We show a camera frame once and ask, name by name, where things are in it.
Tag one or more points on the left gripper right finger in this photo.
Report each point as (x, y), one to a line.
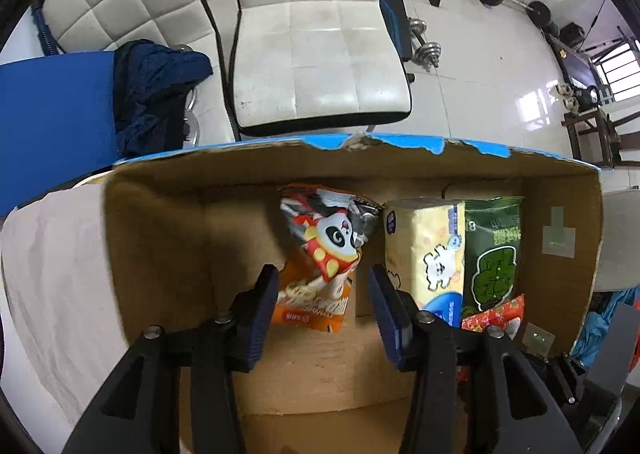
(510, 409)

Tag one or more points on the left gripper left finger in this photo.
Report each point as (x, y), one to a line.
(136, 410)

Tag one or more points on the red snack bag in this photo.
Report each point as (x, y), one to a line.
(507, 315)

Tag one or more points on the yellow tissue pack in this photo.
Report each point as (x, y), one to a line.
(424, 253)

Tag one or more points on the green snack bag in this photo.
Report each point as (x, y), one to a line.
(492, 251)

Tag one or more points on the orange panda snack bag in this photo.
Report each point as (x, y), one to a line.
(330, 229)

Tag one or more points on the beige table cloth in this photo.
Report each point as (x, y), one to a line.
(61, 294)

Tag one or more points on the cardboard box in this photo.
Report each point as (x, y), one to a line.
(186, 232)

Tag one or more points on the grey padded chair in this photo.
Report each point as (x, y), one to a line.
(618, 266)

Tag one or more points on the dark wooden chair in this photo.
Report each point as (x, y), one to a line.
(612, 144)

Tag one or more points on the blue mat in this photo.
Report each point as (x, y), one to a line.
(57, 123)

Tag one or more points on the dark blue cloth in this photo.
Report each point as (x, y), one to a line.
(150, 85)

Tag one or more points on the chrome dumbbell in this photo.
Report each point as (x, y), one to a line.
(426, 53)

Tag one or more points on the right white quilted chair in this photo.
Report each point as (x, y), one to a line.
(305, 65)

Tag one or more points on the white quilted chair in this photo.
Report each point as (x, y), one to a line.
(305, 65)
(84, 25)

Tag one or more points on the black blue weight bench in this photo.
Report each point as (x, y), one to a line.
(397, 24)

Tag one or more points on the left white quilted chair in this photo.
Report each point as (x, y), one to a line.
(84, 25)

